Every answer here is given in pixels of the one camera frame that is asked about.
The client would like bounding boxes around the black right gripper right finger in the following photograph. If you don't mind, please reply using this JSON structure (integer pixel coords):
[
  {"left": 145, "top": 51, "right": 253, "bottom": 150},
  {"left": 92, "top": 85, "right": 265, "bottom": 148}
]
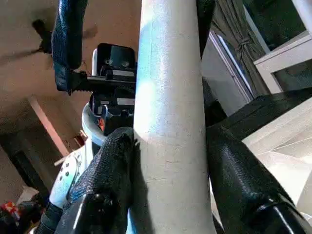
[{"left": 206, "top": 124, "right": 312, "bottom": 234}]

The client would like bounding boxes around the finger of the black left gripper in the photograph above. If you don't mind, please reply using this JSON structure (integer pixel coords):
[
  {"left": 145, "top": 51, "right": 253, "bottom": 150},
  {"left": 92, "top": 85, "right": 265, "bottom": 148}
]
[
  {"left": 51, "top": 0, "right": 88, "bottom": 92},
  {"left": 197, "top": 0, "right": 215, "bottom": 59}
]

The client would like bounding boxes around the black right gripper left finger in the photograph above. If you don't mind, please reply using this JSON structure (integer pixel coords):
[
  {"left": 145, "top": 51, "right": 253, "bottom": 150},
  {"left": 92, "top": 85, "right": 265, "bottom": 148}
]
[{"left": 56, "top": 126, "right": 137, "bottom": 234}]

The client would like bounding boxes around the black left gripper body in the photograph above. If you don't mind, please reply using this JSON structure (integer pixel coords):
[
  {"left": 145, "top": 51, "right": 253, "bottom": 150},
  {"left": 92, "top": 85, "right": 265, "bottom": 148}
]
[{"left": 70, "top": 70, "right": 136, "bottom": 135}]

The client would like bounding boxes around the white plastic table top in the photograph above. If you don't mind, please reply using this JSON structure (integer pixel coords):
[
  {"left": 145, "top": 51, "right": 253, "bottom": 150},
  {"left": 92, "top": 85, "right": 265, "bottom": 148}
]
[{"left": 240, "top": 97, "right": 312, "bottom": 210}]

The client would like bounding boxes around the dark ceiling fan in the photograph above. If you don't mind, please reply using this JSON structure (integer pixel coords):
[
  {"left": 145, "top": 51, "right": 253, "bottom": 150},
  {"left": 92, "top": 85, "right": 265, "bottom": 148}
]
[{"left": 0, "top": 19, "right": 98, "bottom": 61}]

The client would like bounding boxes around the brown curtain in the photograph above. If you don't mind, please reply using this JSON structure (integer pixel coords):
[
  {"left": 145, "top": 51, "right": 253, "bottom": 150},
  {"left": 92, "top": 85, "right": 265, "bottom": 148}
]
[{"left": 212, "top": 0, "right": 271, "bottom": 96}]

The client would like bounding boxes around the white cabinet with glass doors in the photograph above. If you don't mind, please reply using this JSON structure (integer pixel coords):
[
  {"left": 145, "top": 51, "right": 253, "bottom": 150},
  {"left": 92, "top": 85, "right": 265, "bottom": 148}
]
[{"left": 253, "top": 31, "right": 312, "bottom": 95}]

